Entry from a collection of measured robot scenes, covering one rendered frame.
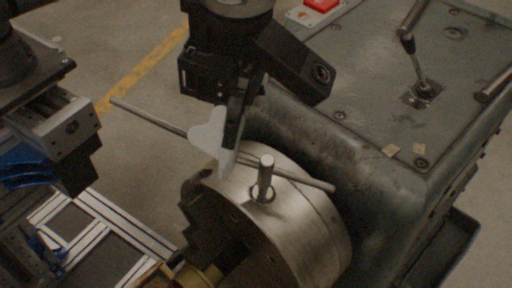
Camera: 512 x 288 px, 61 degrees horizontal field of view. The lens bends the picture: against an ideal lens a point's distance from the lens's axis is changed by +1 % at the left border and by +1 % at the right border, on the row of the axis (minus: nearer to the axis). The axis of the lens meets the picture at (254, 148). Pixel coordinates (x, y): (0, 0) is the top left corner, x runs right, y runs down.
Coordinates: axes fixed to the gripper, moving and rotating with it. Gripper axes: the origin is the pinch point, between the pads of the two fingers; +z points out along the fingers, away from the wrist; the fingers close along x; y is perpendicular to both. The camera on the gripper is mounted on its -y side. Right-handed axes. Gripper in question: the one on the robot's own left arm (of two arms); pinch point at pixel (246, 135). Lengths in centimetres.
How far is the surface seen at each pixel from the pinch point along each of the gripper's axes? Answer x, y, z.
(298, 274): 8.6, -12.1, 17.7
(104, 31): -173, 154, 159
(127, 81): -130, 113, 153
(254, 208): 3.2, -3.0, 12.6
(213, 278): 10.8, 0.6, 25.4
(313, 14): -46.8, -0.6, 12.9
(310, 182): 0.3, -9.8, 5.6
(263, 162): 0.4, -2.9, 4.0
